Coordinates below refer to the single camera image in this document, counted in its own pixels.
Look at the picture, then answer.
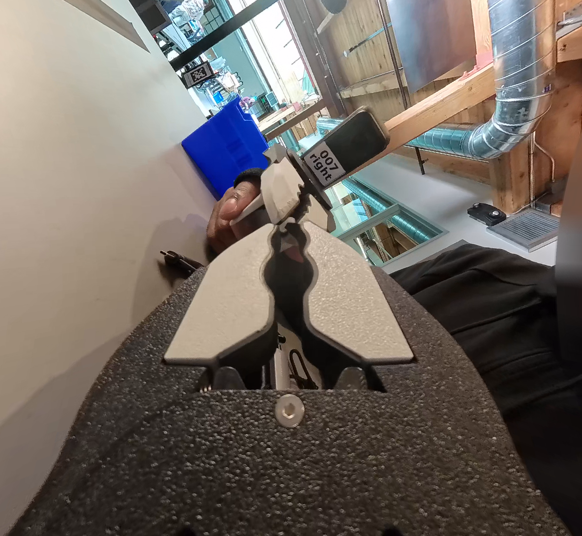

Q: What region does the small black ceiling device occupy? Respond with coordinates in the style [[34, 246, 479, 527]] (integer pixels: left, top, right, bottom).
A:
[[467, 202, 507, 226]]

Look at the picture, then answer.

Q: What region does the black and white tag sign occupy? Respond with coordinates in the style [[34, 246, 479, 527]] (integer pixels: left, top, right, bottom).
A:
[[182, 59, 214, 87]]

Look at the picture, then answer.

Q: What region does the wooden beam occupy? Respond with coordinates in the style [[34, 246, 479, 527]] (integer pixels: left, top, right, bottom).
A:
[[384, 63, 497, 161]]

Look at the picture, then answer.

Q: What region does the grey metal sheet panel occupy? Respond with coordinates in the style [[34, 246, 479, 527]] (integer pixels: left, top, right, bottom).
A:
[[373, 0, 494, 93]]

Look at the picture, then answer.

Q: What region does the blue plastic bin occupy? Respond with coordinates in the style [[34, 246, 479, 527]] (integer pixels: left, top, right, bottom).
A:
[[181, 95, 269, 200]]

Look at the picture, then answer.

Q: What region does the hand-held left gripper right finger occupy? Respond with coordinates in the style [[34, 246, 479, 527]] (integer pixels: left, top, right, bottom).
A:
[[298, 221, 415, 367]]

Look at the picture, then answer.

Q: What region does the silver ventilation duct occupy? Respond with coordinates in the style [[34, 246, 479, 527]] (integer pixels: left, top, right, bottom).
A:
[[316, 0, 557, 161], [341, 177, 433, 245]]

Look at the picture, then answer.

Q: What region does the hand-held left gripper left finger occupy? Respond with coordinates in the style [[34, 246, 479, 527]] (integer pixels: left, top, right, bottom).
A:
[[163, 224, 280, 368]]

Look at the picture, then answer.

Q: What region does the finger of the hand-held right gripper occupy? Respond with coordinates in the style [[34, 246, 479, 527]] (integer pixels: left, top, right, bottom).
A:
[[260, 162, 304, 226], [308, 198, 338, 233]]

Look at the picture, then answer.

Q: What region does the person's right hand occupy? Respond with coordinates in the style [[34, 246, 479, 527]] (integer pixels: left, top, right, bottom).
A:
[[206, 183, 273, 265]]

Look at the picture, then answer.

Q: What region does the grey vent grille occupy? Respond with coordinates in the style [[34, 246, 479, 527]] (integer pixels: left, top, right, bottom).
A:
[[487, 207, 561, 252]]

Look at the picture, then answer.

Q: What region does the black braided cable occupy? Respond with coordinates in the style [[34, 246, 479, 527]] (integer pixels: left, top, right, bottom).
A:
[[159, 249, 204, 274]]

